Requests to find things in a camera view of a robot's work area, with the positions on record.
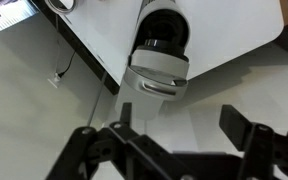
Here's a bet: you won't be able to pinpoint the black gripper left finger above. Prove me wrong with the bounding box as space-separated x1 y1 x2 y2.
45 102 192 180

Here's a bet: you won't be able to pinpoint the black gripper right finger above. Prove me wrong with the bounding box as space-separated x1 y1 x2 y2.
218 104 288 180

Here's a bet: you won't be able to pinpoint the grey pod coffeemaker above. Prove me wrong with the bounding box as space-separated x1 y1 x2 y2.
114 0 191 127

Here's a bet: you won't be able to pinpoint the thin metal pole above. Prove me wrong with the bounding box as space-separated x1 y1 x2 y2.
86 69 109 128

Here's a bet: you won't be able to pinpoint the white table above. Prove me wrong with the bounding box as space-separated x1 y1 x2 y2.
30 0 288 97

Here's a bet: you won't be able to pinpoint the white insulated mug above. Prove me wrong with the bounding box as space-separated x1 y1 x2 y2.
43 0 86 15

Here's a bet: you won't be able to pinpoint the white window blinds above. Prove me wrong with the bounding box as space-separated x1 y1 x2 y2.
0 0 40 40

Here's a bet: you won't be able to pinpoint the white wall outlet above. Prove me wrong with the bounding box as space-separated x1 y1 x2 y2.
47 72 64 90

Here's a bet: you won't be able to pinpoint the black power cable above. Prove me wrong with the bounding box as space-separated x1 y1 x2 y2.
57 49 77 79

